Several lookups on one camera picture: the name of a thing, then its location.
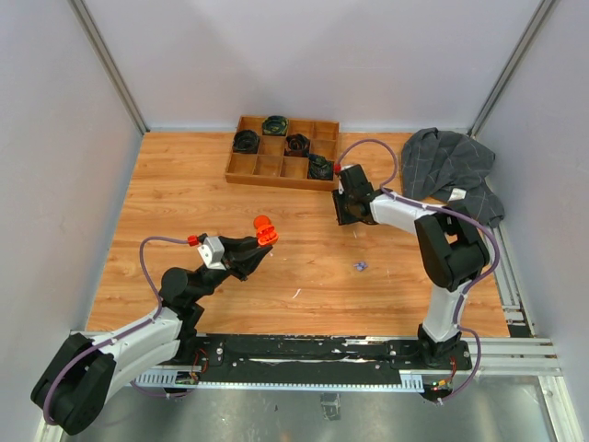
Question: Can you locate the lilac earbud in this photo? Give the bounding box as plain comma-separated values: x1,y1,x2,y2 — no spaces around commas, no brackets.
353,262,368,271

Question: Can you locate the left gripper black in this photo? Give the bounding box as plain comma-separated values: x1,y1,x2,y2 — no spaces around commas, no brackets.
191,236,273,302

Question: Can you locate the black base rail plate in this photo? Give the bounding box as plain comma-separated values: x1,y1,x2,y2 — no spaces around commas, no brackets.
142,331,461,386

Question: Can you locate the purple cable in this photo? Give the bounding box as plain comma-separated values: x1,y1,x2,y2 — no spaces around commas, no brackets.
337,138,501,383
43,235,199,426

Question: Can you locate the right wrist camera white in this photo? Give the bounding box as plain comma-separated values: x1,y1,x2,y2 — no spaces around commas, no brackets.
338,164,361,194

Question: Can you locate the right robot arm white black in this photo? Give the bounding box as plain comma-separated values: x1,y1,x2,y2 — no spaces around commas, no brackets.
332,165,490,368

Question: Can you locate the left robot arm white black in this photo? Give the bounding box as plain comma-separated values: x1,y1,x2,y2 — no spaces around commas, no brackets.
30,234,273,435

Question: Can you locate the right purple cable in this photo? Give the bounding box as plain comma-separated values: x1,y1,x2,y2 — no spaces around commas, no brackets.
337,138,501,383

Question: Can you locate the grey checked cloth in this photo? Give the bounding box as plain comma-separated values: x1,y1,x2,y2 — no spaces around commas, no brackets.
400,128,505,228

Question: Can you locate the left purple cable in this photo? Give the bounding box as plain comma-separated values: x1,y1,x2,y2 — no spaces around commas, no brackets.
43,235,199,426

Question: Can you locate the rolled dark belt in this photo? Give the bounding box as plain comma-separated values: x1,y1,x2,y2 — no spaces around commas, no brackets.
232,130,260,154
284,134,310,157

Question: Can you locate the orange earbud charging case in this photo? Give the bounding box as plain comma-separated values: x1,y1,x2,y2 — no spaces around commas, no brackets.
253,215,271,229

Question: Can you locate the wooden compartment tray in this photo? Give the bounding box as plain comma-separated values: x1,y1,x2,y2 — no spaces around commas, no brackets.
225,115,340,192

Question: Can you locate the rolled green belt top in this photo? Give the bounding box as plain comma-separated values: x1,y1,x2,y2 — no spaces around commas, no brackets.
261,115,289,136

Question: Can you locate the rolled dark belt left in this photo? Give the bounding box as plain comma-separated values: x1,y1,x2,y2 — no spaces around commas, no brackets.
232,130,260,154

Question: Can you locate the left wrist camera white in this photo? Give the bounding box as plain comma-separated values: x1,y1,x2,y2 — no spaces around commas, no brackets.
197,236,226,270

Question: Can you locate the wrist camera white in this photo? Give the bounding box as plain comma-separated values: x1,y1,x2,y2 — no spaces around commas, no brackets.
338,164,361,194
197,236,226,270

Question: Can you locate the rolled dark belt centre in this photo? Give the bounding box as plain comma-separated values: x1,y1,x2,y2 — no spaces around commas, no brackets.
284,134,310,157

